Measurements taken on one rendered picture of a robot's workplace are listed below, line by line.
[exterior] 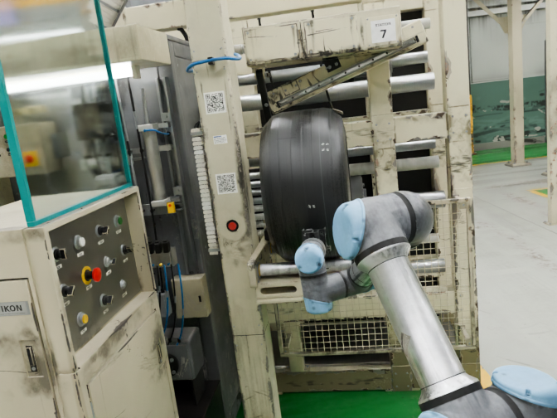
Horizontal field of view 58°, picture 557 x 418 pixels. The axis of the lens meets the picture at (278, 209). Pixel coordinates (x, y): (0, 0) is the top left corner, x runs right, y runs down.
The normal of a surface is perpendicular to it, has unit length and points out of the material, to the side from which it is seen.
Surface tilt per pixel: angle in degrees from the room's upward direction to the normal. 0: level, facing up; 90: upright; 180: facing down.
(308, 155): 60
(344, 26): 90
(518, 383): 8
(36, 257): 90
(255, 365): 90
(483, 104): 90
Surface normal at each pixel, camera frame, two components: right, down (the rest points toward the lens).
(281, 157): -0.18, -0.29
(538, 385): 0.00, -0.99
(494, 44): 0.01, 0.20
